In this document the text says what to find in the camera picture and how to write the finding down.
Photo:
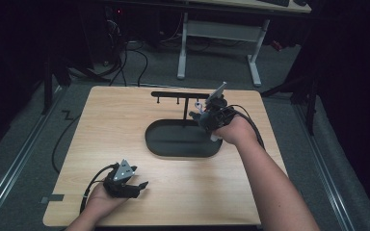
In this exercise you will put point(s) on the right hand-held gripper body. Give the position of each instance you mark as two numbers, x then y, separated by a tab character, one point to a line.
218	114

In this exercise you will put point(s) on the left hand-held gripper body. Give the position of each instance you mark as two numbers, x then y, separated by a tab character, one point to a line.
118	183

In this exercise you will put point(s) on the black key rack with tray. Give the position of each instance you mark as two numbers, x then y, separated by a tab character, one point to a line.
176	141

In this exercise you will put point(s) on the person's left hand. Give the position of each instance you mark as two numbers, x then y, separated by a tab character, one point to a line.
104	203

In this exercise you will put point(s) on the person's right hand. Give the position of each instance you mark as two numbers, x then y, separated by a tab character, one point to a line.
237	133

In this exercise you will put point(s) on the grey tape piece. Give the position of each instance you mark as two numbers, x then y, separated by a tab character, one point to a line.
54	198

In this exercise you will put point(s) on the white-legged desk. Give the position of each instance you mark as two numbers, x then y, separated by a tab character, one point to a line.
221	30

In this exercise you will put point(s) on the black metal stand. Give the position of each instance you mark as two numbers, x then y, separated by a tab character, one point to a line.
48	86
310	106

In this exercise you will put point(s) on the black computer tower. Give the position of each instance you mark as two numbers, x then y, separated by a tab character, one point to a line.
107	35

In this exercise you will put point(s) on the black keyboard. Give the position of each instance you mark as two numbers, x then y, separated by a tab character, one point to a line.
274	2

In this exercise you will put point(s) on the metal floor rail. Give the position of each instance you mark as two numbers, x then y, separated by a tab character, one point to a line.
16	160
326	166

